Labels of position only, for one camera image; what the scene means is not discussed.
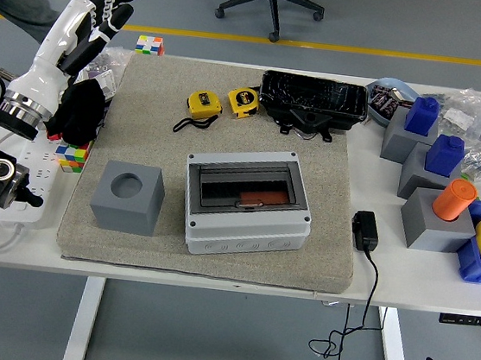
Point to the white power strip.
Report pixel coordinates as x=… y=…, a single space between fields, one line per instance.
x=47 y=158

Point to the black table control panel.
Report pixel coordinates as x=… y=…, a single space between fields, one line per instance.
x=468 y=320

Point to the dark snack packets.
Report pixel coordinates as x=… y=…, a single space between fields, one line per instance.
x=384 y=101

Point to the clear bag of screws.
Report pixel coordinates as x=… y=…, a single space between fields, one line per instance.
x=113 y=57

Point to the light blue bowl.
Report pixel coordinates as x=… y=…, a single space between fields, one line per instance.
x=380 y=117

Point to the grey holder block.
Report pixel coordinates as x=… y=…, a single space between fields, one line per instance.
x=426 y=231
x=412 y=178
x=123 y=214
x=395 y=141

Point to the orange cylinder battery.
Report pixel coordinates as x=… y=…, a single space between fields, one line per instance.
x=454 y=200
x=264 y=199

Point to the black cloth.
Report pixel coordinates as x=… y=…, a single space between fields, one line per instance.
x=83 y=114

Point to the black plastic tray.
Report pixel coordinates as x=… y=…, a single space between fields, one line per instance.
x=315 y=97

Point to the white table leg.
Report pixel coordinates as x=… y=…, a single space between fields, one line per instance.
x=83 y=323
x=396 y=358

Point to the grey-brown foam mat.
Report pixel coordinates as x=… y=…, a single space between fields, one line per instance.
x=160 y=79

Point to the blue bottle-shaped block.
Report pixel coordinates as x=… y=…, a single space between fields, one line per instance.
x=422 y=116
x=444 y=155

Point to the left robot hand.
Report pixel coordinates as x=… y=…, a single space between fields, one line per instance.
x=50 y=58

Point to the multicoloured puzzle cube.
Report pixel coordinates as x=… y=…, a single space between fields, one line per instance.
x=73 y=156
x=150 y=45

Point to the black power adapter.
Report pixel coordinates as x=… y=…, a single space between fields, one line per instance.
x=366 y=231

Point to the smoky transparent box lid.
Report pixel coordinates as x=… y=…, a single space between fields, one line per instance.
x=222 y=186

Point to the white terminal module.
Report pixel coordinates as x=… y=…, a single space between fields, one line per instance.
x=104 y=79

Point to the grey plastic junction box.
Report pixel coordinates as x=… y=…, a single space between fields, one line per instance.
x=242 y=237

